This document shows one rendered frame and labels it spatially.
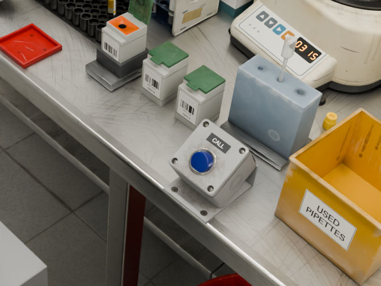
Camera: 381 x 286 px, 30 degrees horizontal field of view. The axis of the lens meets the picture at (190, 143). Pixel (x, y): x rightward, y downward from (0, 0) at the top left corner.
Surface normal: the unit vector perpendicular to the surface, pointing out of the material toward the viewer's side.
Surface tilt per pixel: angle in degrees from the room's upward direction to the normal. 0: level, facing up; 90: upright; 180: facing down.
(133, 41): 90
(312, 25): 90
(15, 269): 1
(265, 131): 90
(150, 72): 90
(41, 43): 0
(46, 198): 0
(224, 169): 30
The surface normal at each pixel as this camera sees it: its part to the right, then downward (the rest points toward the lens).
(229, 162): -0.25, -0.37
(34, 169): 0.11, -0.70
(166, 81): 0.72, 0.54
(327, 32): -0.79, 0.38
